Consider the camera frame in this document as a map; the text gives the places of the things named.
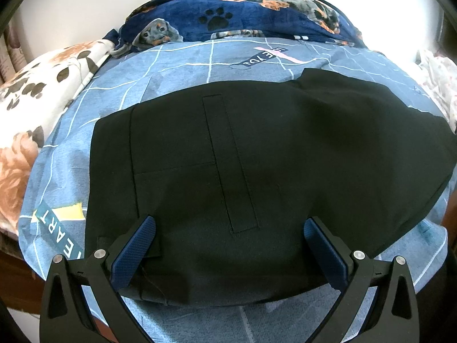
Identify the white dotted cloth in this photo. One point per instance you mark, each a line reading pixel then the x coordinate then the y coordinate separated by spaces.
pixel 441 82

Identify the navy dog print blanket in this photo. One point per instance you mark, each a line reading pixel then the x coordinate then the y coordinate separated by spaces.
pixel 250 10

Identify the brown wooden bed frame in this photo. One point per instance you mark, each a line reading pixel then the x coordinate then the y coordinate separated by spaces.
pixel 14 275

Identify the blue grid bedsheet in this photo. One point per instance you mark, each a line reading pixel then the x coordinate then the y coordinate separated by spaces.
pixel 178 68

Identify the white floral quilt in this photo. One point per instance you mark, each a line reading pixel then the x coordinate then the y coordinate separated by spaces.
pixel 39 89

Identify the striped curtain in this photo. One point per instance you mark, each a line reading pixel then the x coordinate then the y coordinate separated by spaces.
pixel 10 50

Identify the black pants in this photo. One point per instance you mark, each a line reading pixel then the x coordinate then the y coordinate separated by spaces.
pixel 271 171

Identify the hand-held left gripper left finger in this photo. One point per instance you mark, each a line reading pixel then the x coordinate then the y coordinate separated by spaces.
pixel 137 246

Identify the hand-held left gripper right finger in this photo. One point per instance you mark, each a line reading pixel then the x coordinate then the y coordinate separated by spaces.
pixel 325 250

